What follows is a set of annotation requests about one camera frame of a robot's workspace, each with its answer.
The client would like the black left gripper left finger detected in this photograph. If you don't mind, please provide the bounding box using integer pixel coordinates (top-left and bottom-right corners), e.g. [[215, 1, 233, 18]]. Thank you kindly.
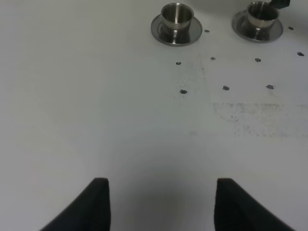
[[42, 178, 111, 231]]

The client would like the left stainless steel teacup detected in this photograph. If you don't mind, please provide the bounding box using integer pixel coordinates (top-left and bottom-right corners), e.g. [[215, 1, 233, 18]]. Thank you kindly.
[[161, 3, 194, 44]]

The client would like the left stainless steel saucer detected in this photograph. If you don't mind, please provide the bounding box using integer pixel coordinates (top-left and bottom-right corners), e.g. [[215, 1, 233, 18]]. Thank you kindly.
[[151, 15, 203, 47]]

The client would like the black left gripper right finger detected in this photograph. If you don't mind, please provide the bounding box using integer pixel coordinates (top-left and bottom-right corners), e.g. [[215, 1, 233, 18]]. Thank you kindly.
[[214, 178, 293, 231]]

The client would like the stainless steel saucer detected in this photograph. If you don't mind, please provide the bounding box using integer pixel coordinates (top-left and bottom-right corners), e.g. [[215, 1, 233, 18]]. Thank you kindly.
[[231, 10, 283, 43], [151, 15, 203, 47]]

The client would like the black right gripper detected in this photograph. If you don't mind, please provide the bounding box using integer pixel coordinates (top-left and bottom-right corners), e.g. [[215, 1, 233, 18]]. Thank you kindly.
[[269, 0, 291, 9]]

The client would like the stainless steel teacup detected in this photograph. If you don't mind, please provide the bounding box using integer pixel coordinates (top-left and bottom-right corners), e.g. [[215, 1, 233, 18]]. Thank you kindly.
[[161, 3, 194, 44], [246, 1, 279, 40]]

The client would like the right stainless steel saucer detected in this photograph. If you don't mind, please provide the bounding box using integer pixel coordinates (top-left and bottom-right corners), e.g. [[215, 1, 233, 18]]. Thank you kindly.
[[231, 10, 283, 43]]

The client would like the right stainless steel teacup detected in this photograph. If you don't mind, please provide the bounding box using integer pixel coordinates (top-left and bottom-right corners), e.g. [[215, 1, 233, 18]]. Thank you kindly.
[[246, 1, 279, 40]]

